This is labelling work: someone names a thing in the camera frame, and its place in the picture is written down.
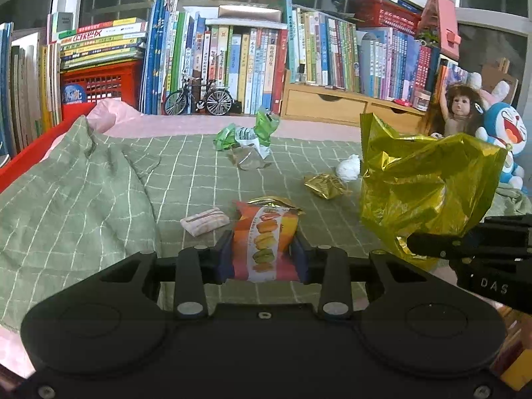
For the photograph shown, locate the row of pale worn books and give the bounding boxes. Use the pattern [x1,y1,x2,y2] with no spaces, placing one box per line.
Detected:
[0,22,63,164]

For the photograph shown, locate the row of medium upright books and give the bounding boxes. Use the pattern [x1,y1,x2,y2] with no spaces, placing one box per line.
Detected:
[203,24,290,116]

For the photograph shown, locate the white flat book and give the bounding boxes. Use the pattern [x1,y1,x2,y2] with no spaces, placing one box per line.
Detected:
[205,17,290,31]

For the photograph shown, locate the flat shiny box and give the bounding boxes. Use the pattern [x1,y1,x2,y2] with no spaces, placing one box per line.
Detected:
[218,4,284,24]

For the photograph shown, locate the row of slanted books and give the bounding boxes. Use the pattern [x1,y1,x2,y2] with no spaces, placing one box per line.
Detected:
[434,58,470,105]

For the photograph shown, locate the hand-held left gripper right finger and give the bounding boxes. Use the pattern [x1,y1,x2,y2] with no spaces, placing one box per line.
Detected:
[290,235,435,320]

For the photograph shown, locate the red plastic crate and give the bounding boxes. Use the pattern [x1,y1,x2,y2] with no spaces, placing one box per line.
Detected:
[60,60,144,111]

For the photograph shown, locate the model bicycle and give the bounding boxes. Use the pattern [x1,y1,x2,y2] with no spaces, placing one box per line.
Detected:
[162,70,234,116]

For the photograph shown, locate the wooden drawer organiser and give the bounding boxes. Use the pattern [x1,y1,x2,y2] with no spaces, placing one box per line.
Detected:
[280,70,429,134]

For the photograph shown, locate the small wooden easel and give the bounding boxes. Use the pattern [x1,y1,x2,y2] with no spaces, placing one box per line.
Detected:
[481,58,520,92]

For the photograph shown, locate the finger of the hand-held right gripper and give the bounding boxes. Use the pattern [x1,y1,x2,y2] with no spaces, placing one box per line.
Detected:
[478,215,532,237]
[406,232,532,261]

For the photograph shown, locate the pink striped tissue pack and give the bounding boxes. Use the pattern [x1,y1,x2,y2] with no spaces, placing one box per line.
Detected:
[180,207,230,236]

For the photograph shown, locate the red bed rail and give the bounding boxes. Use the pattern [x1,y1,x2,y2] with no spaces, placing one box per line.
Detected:
[0,101,96,193]

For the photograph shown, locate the stack of flat-lying books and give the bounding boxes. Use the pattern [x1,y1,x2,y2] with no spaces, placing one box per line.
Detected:
[58,17,149,71]

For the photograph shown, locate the blue picture card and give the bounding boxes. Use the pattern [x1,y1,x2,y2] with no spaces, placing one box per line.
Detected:
[61,84,88,105]

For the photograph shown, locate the white bunny plush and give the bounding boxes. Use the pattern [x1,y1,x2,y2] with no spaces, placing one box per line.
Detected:
[465,72,511,109]

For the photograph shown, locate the brown-haired doll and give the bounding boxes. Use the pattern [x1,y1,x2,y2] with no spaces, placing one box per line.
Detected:
[417,82,487,140]

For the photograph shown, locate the macaron print snack packet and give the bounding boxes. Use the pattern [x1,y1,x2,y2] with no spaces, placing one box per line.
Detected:
[235,197,305,284]

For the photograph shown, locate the white crumpled tissue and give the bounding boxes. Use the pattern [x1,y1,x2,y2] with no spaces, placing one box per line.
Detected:
[335,154,362,182]

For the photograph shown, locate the long row of colourful books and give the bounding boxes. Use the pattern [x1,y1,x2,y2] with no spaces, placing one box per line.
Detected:
[284,0,442,103]

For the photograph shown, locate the pink toy house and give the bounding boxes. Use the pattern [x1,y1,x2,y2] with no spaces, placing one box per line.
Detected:
[416,0,462,61]

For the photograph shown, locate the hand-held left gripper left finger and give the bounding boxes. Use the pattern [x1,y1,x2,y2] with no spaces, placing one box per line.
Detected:
[99,229,234,320]

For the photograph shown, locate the green checked blanket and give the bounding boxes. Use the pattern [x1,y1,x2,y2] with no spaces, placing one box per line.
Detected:
[0,116,532,334]

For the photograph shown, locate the yellow box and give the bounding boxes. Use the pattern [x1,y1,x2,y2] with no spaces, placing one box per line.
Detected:
[500,348,532,392]

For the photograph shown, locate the row of tall thin books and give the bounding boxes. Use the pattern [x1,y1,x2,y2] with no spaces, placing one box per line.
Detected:
[139,0,207,115]

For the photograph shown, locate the small gold wrapper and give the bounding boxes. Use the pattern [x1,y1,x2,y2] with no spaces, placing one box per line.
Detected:
[303,173,352,200]

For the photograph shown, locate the large gold foil snack bag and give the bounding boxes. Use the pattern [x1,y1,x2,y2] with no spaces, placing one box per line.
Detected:
[359,112,508,259]

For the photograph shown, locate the grey upright book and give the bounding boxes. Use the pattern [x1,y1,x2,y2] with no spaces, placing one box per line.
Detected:
[49,11,75,45]

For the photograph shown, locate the small white box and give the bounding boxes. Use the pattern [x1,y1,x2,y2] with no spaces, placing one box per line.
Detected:
[413,89,433,111]

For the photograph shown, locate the green plastic wrapper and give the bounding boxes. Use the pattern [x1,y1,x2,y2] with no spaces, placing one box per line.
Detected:
[213,107,282,171]

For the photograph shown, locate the red plastic basket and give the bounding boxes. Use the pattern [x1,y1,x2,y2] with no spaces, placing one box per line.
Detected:
[353,0,423,36]

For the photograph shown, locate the blue cat plush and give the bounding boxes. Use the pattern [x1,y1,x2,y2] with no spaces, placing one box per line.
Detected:
[475,101,525,190]

